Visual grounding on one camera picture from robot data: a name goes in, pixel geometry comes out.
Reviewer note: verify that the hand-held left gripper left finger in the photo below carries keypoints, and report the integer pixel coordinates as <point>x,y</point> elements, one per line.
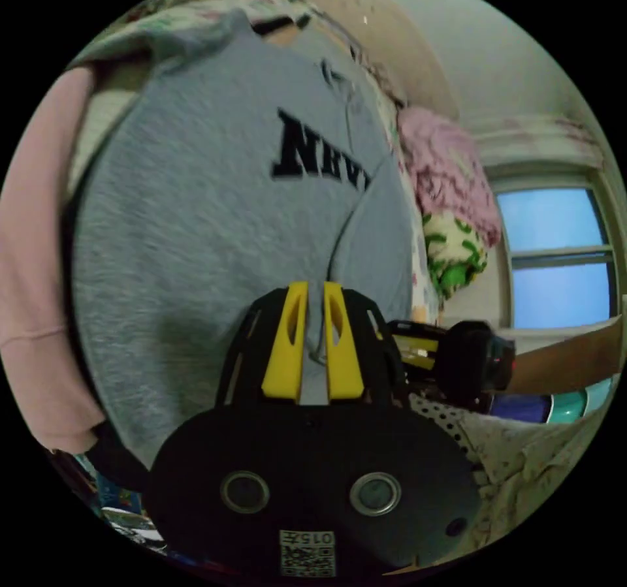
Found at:
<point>284,352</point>

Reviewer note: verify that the window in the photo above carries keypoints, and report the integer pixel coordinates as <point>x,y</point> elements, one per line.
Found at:
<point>558,254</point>

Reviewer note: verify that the pink sweater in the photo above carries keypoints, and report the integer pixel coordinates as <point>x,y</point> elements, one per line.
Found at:
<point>34,254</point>

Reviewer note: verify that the person's right forearm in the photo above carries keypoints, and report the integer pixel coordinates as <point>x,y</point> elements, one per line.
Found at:
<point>563,357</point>

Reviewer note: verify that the green and white patterned blanket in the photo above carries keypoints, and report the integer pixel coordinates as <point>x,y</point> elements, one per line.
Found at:
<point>453,259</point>

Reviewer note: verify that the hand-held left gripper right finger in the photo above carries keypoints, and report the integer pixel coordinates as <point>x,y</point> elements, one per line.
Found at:
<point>345,361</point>

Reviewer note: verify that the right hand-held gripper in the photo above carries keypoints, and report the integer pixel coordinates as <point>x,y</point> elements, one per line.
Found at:
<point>470,361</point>

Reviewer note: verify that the gray hoodie with black print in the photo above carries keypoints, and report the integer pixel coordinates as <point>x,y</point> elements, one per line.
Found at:
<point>196,254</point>

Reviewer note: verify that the pink fluffy blanket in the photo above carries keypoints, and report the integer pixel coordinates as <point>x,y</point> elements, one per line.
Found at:
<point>450,171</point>

